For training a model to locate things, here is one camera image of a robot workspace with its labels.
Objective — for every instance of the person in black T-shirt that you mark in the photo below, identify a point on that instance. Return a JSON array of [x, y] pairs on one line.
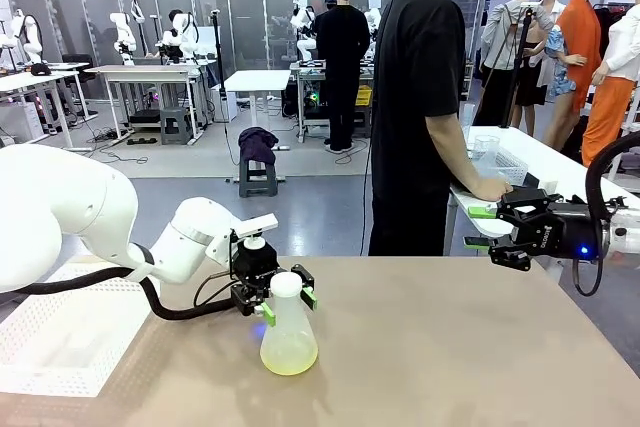
[[415, 97]]

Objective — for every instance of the white round flask cap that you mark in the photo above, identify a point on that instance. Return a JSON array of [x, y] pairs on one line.
[[286, 284]]

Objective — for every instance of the person's right forearm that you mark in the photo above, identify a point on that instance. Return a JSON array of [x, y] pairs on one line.
[[457, 157]]

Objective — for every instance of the plastic flask with yellow liquid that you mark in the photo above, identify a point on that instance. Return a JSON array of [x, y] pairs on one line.
[[287, 342]]

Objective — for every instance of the small white mesh basket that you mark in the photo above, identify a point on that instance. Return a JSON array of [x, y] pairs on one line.
[[510, 167]]

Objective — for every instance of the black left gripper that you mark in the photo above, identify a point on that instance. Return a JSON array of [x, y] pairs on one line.
[[255, 267]]

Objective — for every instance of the yellow plastic crate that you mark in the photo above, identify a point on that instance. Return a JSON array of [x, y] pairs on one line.
[[364, 96]]

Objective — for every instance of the white desk with metal legs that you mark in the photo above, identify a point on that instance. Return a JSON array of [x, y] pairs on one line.
[[35, 79], [257, 78], [145, 72]]

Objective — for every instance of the mannequin in orange dress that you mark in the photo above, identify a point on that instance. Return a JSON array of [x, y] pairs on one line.
[[582, 42]]

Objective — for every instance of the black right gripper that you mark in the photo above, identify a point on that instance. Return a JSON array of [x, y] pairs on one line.
[[565, 234]]

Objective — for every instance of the black camera tripod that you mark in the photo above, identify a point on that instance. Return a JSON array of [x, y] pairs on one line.
[[517, 62]]

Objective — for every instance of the white humanoid robot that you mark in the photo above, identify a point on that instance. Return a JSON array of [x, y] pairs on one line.
[[27, 34], [304, 32], [181, 34], [123, 37]]

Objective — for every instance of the clear glass beaker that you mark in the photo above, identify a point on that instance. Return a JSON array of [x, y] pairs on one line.
[[487, 149]]

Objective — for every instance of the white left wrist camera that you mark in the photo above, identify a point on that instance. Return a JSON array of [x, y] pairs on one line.
[[255, 225]]

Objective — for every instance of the grey plastic step stool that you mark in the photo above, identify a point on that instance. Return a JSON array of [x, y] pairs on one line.
[[177, 127]]

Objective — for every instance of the long white side table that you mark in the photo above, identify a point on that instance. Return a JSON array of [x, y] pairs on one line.
[[550, 157]]

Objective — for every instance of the mannequin in grey shirt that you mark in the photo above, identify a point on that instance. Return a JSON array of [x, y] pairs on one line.
[[510, 32]]

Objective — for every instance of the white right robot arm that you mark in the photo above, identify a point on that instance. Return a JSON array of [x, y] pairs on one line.
[[625, 229]]

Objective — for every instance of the white perforated plastic basket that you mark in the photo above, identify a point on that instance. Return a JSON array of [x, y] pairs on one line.
[[50, 372]]

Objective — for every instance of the standing person in black clothes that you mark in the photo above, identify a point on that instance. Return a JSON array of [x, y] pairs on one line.
[[342, 62]]

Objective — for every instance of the black stand pole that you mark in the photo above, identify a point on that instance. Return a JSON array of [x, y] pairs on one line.
[[218, 62]]

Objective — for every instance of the dark purple cloth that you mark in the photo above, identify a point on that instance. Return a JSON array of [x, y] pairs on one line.
[[257, 142]]

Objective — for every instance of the person's right hand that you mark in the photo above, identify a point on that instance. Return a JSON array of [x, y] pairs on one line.
[[492, 192]]

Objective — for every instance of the mannequin in white shirt orange trousers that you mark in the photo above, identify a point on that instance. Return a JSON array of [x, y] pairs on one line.
[[612, 107]]

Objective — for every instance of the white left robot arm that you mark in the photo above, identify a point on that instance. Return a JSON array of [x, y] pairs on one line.
[[50, 207]]

